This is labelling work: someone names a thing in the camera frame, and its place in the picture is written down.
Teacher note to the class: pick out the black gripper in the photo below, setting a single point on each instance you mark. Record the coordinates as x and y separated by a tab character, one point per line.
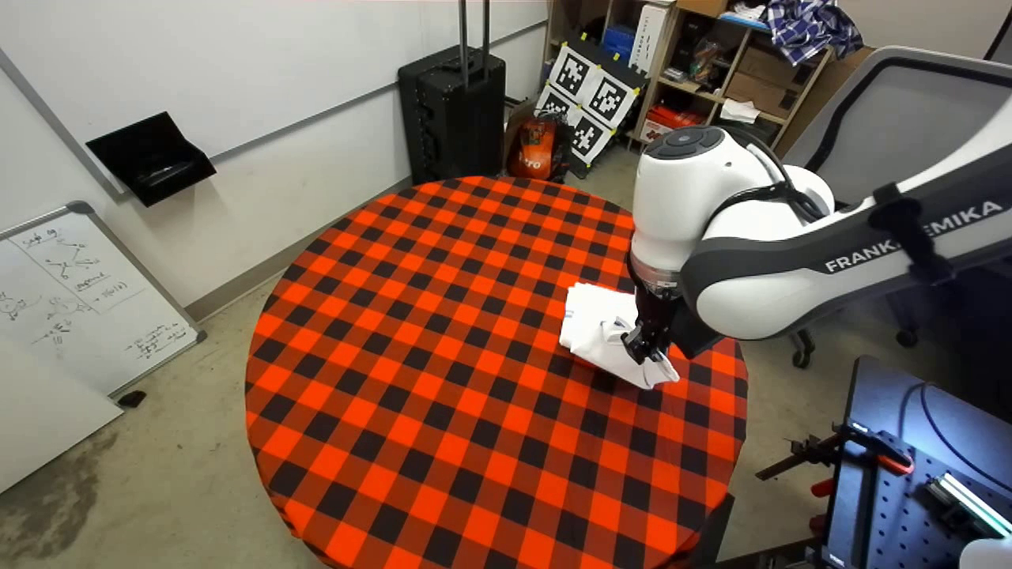
654	311

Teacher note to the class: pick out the white towel with blue stripes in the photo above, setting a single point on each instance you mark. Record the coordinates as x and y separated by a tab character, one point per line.
597	327

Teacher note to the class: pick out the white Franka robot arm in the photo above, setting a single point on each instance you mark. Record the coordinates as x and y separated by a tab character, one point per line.
762	255

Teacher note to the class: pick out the red black plaid tablecloth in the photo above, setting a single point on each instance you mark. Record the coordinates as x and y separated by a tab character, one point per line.
444	401

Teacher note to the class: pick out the AprilTag marker board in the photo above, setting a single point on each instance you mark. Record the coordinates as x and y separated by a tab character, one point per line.
589	106

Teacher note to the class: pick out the wooden storage shelf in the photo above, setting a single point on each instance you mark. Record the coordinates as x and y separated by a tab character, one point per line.
715	64

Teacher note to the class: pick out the black wheeled case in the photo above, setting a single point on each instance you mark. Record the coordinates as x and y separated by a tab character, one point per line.
455	115

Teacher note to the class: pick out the blue storage bin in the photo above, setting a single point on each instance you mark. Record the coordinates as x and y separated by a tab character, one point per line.
620	44

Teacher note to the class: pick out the grey mesh office chair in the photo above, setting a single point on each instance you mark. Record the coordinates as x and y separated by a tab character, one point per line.
898	115

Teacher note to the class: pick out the blue patterned cloth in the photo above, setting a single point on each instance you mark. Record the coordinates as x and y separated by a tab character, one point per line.
810	27

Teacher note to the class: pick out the small black floor object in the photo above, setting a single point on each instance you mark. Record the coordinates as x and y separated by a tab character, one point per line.
130	401

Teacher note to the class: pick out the small whiteboard with writing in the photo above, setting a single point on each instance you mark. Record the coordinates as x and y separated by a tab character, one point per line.
84	305

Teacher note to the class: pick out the blank white board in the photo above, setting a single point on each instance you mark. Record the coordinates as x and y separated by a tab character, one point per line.
44	423

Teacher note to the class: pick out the aluminium extrusion rail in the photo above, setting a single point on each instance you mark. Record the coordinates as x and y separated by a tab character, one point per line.
965	506

